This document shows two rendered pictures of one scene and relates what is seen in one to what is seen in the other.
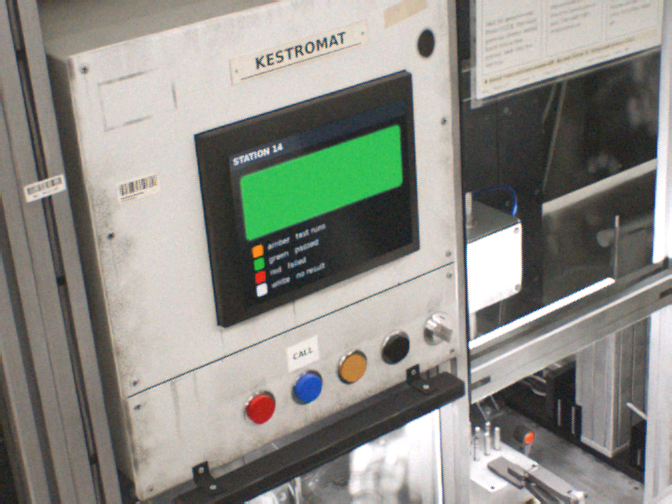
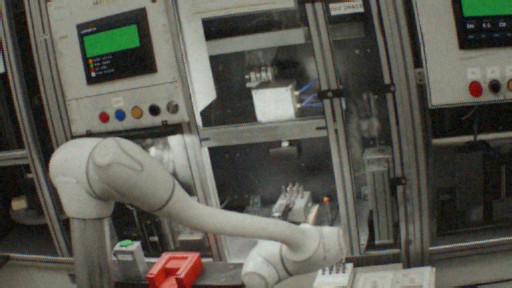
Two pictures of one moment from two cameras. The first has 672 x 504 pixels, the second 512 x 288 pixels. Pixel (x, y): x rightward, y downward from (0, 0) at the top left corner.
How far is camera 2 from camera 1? 1.75 m
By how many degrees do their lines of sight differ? 50
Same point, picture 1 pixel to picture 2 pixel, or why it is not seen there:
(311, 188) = (106, 43)
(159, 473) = (76, 128)
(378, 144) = (128, 30)
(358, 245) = (125, 65)
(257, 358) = (102, 99)
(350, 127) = (117, 24)
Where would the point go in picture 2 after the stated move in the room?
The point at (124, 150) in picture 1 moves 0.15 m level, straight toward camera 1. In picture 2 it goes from (59, 27) to (22, 40)
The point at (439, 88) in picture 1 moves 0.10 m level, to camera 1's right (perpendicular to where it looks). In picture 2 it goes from (160, 13) to (179, 11)
